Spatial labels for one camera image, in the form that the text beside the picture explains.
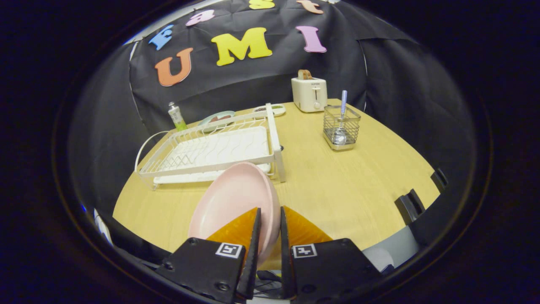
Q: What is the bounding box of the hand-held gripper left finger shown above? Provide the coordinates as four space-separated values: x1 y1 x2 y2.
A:
155 207 262 304

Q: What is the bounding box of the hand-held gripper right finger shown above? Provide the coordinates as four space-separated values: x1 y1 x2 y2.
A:
280 206 382 304

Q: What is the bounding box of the pink plate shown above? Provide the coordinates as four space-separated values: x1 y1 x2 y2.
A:
188 162 282 266

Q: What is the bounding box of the metal wire basket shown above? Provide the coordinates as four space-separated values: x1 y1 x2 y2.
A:
323 105 362 152

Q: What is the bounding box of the white wire dish rack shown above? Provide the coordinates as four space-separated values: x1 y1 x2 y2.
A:
135 103 286 191

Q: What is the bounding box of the blue checked handle spoon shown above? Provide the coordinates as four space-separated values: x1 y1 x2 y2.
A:
332 90 348 145

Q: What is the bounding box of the pale green plate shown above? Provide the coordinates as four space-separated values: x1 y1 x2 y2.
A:
198 111 236 127

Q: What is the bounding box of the black table clamp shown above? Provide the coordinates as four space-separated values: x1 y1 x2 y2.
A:
430 168 448 193
394 189 427 224

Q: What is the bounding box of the clear bottle with green label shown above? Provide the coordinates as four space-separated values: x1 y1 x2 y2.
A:
168 101 188 131

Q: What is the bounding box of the white divided condiment tray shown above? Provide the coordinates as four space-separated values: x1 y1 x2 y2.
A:
254 104 286 117

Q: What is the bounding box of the white toaster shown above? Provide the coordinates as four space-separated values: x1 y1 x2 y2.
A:
291 77 328 113

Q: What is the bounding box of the black backdrop cloth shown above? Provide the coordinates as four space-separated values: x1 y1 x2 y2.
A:
67 0 477 220

